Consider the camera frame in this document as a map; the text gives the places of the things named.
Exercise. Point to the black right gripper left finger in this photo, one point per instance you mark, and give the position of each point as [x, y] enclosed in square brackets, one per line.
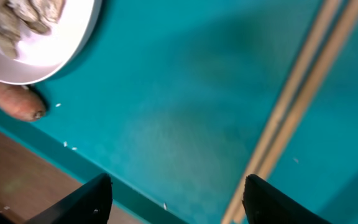
[89, 204]

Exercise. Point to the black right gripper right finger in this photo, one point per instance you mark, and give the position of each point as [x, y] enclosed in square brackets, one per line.
[264, 204]

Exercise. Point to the wooden chopstick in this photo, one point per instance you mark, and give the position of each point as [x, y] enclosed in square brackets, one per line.
[310, 46]
[309, 102]

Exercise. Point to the orange carrot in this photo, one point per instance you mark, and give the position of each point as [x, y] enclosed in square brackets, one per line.
[20, 103]

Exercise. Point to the pile of peanut shells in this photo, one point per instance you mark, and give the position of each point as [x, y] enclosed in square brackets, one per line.
[36, 15]

